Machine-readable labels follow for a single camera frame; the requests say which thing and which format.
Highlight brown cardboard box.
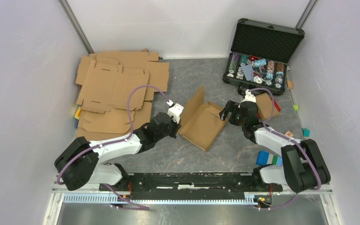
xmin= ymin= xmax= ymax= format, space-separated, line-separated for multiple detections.
xmin=178 ymin=85 xmax=226 ymax=151
xmin=256 ymin=93 xmax=280 ymax=120

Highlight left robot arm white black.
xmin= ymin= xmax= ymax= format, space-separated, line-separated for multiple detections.
xmin=54 ymin=112 xmax=181 ymax=191

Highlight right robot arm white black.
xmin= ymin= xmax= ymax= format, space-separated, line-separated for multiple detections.
xmin=219 ymin=101 xmax=331 ymax=193

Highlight red flat block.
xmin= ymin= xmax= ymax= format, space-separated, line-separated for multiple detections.
xmin=270 ymin=97 xmax=281 ymax=112

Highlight blue block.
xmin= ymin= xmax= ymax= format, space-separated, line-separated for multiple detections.
xmin=256 ymin=150 xmax=283 ymax=166

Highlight wooden letter cube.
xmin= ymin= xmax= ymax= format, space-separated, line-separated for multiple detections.
xmin=285 ymin=131 xmax=293 ymax=138

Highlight black poker chip case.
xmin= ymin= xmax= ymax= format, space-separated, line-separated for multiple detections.
xmin=222 ymin=18 xmax=305 ymax=96

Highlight small wooden block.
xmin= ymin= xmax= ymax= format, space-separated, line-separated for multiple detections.
xmin=287 ymin=80 xmax=293 ymax=90

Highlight teal cube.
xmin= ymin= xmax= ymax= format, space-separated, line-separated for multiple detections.
xmin=302 ymin=128 xmax=310 ymax=138

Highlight stack of flat cardboard sheets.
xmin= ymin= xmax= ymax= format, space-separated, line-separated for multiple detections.
xmin=75 ymin=49 xmax=169 ymax=141

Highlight colourful blocks under cardboard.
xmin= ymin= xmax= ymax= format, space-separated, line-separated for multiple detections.
xmin=74 ymin=106 xmax=82 ymax=129

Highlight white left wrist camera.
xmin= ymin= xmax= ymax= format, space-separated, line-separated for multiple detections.
xmin=166 ymin=100 xmax=184 ymax=124

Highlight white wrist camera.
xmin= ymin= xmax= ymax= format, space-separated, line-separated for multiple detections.
xmin=240 ymin=89 xmax=256 ymax=103
xmin=166 ymin=100 xmax=184 ymax=124

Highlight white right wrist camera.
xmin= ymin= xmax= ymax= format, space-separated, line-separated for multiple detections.
xmin=240 ymin=89 xmax=256 ymax=103

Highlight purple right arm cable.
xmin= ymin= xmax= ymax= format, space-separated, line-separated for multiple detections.
xmin=249 ymin=87 xmax=322 ymax=211

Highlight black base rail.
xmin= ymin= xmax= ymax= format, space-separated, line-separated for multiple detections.
xmin=112 ymin=172 xmax=283 ymax=200

